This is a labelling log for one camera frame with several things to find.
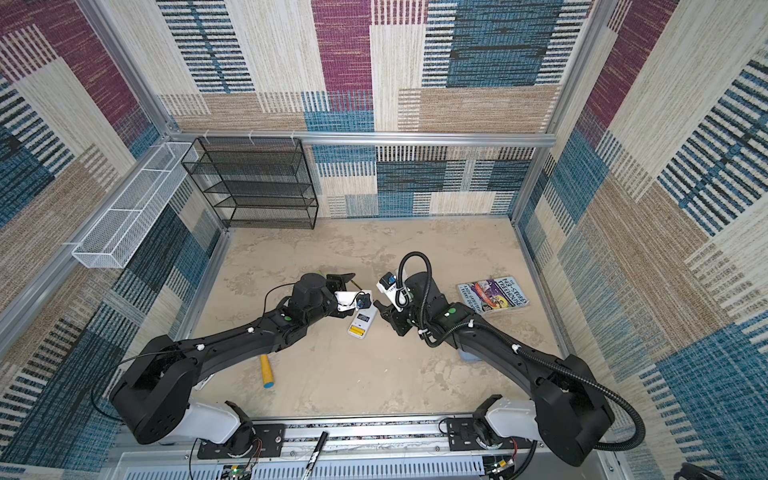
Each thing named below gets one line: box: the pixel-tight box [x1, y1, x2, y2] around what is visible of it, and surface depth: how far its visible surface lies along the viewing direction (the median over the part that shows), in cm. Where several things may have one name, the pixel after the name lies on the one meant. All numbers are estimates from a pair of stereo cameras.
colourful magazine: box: [458, 276, 530, 314], surface depth 98 cm
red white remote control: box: [347, 305, 378, 339], surface depth 93 cm
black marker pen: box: [302, 431, 329, 480], surface depth 73 cm
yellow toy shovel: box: [259, 354, 275, 389], surface depth 84 cm
